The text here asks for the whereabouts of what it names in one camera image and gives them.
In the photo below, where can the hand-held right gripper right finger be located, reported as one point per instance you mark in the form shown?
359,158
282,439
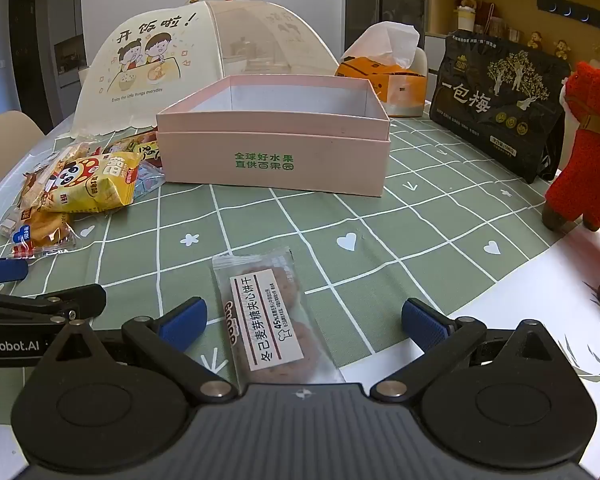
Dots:
425,322

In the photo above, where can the white tissue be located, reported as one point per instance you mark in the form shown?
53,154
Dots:
380,42

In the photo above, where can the tan snack packet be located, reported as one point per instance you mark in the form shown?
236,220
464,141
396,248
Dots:
35,180

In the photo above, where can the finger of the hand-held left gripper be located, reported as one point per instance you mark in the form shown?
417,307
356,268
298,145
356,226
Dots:
0,271
70,302

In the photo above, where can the clear bread packet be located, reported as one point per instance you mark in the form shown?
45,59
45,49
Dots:
42,230

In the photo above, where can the red plush horse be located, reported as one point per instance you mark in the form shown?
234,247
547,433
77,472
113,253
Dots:
580,175

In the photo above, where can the black gold printed bag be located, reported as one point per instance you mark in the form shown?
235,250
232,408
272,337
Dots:
480,105

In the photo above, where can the orange tissue box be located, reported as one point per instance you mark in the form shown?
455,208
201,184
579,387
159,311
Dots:
400,92

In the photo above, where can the large red snack packet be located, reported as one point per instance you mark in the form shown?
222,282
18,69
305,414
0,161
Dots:
142,152

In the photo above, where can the pink cardboard box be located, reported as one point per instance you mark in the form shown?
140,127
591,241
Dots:
280,175

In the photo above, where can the beige chair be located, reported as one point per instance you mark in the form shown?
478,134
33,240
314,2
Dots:
5,140
420,62

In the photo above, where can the glass jar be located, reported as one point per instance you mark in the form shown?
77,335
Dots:
515,35
495,26

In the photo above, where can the green checked tablecloth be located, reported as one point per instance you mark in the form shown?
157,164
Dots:
280,230

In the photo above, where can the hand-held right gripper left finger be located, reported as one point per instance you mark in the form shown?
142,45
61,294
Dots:
182,317

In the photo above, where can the cream mesh food cover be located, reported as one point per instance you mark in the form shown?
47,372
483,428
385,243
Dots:
140,105

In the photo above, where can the clear biscuit packet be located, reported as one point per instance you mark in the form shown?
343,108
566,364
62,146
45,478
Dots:
270,320

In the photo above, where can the white yellow cup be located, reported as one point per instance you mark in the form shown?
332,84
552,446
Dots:
465,20

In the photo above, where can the small monkey figurine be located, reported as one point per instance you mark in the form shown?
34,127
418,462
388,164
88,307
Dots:
534,40
561,49

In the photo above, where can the blue snack packet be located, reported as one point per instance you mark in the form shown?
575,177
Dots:
147,182

